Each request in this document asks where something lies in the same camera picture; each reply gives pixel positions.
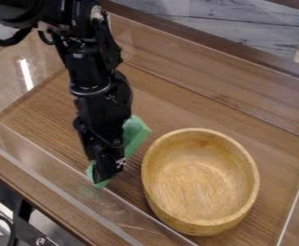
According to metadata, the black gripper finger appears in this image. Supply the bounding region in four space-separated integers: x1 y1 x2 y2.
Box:
91 149 126 185

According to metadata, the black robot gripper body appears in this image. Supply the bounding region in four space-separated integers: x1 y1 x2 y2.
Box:
67 55 132 160

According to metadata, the green rectangular block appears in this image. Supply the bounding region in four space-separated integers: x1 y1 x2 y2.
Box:
86 115 151 188

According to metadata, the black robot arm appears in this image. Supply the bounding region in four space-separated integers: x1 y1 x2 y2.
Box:
0 0 132 184

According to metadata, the brown wooden bowl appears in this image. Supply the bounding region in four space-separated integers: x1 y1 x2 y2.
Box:
142 128 261 236

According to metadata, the black cable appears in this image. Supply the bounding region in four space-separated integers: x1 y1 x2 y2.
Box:
0 25 35 47

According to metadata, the black table leg bracket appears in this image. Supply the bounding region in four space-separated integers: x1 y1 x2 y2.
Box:
13 199 58 246

